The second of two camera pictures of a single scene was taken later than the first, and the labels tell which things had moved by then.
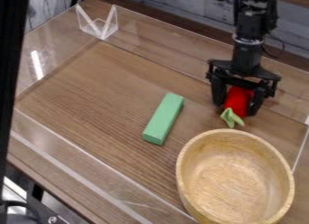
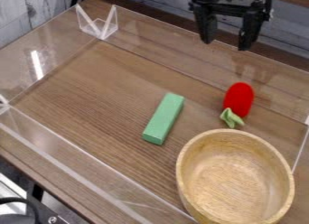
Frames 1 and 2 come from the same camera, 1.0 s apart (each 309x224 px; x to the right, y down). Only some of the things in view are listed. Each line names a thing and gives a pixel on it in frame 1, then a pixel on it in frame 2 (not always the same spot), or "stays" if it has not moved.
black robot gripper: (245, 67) to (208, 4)
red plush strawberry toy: (237, 100) stays
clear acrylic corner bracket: (101, 28) stays
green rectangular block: (164, 118) stays
